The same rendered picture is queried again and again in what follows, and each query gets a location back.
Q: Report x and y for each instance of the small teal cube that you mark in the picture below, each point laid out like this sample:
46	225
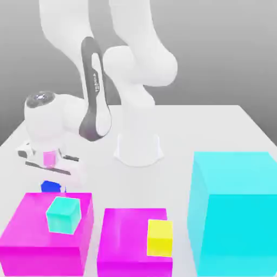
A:
63	216

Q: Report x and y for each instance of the large magenta box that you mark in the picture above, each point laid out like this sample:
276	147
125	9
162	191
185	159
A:
32	248
123	242

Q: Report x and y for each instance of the large cyan box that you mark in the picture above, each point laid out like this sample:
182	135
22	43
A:
235	227

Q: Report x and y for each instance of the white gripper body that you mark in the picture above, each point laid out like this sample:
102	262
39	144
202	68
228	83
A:
65	176

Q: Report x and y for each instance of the small yellow cube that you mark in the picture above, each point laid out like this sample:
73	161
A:
159	240

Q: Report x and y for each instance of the small blue cube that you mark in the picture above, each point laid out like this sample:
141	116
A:
50	187

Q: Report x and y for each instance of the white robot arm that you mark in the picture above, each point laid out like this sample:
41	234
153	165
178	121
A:
138	121

